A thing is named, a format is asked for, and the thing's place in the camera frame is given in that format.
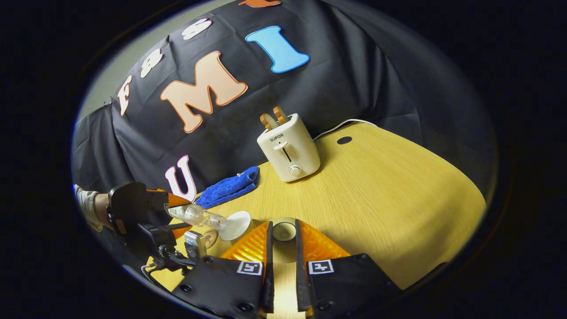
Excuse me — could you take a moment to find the black backdrop cloth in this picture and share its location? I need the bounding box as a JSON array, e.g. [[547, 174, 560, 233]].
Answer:
[[72, 0, 499, 209]]

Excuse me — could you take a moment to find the clear plastic water bottle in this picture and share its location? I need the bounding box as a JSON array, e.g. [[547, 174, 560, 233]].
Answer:
[[167, 202, 229, 231]]

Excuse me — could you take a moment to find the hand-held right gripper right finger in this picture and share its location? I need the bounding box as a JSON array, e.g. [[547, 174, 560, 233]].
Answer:
[[295, 219, 403, 319]]

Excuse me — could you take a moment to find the white toaster power cable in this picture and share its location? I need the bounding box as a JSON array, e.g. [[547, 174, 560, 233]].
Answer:
[[313, 118, 378, 141]]

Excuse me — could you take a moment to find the white toaster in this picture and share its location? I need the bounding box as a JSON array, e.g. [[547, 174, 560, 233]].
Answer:
[[257, 113, 321, 183]]

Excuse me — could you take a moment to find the folded blue towel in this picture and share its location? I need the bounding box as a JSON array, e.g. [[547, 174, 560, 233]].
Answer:
[[195, 166, 260, 210]]

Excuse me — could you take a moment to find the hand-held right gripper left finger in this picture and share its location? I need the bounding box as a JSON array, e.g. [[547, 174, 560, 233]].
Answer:
[[171, 221, 276, 319]]

